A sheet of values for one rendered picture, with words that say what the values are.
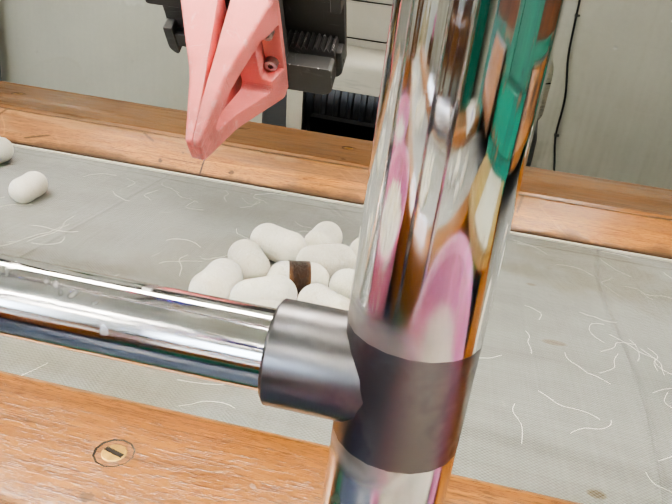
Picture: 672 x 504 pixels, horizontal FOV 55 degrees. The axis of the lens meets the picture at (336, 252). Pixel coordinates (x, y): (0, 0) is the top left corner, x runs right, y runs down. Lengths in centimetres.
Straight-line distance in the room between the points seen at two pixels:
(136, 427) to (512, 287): 26
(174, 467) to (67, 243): 23
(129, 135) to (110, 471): 40
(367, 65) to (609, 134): 157
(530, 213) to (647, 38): 190
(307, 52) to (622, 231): 28
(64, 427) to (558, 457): 18
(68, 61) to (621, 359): 281
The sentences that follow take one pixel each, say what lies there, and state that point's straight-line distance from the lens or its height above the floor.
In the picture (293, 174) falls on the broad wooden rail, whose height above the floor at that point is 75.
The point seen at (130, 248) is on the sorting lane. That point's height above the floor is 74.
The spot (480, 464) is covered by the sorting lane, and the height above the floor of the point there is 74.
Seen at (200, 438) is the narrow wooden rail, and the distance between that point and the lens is 21.
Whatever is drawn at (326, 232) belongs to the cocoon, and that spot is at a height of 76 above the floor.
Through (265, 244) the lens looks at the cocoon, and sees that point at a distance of 38.
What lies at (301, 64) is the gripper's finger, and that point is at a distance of 36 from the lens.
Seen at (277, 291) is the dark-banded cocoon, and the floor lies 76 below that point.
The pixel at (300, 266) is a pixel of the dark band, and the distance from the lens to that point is 34.
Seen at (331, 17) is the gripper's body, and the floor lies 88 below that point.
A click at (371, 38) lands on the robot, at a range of 98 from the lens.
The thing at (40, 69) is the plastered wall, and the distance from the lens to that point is 312.
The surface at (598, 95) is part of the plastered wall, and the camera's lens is 238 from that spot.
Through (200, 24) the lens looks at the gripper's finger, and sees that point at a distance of 32.
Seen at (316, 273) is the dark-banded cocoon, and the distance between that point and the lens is 34.
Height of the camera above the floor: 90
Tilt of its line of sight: 24 degrees down
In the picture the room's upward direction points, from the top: 7 degrees clockwise
